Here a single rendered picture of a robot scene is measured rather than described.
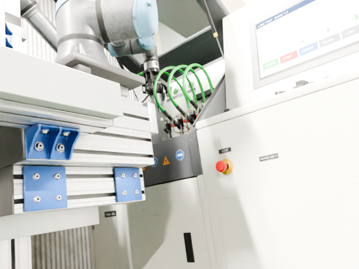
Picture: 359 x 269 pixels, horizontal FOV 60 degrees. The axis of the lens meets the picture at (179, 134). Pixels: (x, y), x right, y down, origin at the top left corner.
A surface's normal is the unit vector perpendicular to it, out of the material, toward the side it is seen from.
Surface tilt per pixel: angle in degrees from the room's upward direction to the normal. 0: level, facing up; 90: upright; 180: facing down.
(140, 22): 137
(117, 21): 131
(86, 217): 90
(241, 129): 90
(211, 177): 90
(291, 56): 76
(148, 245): 90
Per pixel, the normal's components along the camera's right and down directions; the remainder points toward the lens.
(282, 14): -0.66, -0.31
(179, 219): -0.64, -0.08
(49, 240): 0.81, -0.23
